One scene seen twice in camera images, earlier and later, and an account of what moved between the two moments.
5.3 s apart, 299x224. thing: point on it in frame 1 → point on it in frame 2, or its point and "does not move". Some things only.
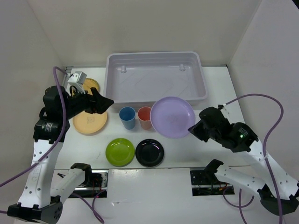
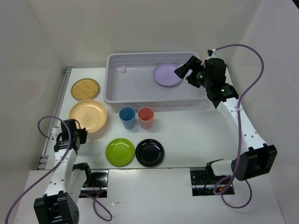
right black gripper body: x=210 y=134 → x=207 y=81
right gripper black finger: x=198 y=130 → x=195 y=77
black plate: x=149 y=152 does not move
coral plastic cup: x=144 y=116 does not move
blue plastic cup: x=127 y=115 does not move
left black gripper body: x=81 y=102 → x=81 y=134
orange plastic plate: x=88 y=123 does not move
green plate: x=120 y=152 does not move
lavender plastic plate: x=172 y=116 → x=164 y=74
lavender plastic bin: x=138 y=79 does not move
